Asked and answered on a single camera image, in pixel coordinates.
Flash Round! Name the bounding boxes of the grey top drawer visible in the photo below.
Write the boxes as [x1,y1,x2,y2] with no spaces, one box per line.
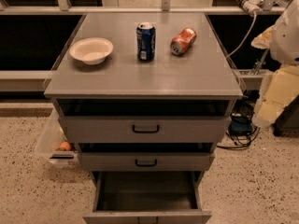
[59,117,231,143]

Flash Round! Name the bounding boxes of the grey middle drawer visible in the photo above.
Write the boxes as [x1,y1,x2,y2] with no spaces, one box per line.
[78,152,215,172]

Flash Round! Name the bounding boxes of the clear plastic storage bin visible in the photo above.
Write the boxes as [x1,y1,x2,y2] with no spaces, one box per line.
[35,110,78,167]

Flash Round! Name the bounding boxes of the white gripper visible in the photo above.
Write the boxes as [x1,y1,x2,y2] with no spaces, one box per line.
[251,0,299,128]

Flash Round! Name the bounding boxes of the blue box on floor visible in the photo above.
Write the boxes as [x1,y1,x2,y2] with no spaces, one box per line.
[228,117,253,136]

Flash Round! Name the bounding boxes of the orange fruit in bin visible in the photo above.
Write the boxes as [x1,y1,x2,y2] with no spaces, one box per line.
[59,142,72,151]

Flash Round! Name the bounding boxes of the dark cabinet at right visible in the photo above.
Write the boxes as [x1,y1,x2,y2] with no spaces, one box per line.
[273,95,299,136]

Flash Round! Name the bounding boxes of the white paper bowl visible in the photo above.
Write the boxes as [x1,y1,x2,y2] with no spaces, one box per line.
[69,37,114,65]

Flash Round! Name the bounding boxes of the blue pepsi can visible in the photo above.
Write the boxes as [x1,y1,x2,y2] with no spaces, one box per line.
[136,22,156,62]

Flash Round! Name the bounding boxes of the black floor cables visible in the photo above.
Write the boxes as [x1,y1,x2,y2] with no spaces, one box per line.
[216,100,261,150]

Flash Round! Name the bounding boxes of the crushed orange soda can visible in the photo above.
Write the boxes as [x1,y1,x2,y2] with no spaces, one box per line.
[170,28,197,55]

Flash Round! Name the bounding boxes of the grey drawer cabinet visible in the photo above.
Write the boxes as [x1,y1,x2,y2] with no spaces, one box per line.
[43,12,244,224]

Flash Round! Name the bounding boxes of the white power cable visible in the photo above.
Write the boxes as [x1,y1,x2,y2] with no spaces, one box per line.
[225,11,258,60]

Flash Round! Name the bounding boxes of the grey drawer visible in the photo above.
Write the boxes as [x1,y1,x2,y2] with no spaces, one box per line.
[59,117,231,143]
[83,172,211,224]
[78,152,215,172]

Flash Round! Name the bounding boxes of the grey bottom drawer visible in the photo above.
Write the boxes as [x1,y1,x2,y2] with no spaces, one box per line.
[83,172,211,224]

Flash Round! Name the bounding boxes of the white power strip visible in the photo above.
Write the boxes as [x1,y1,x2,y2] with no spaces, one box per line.
[236,0,263,16]

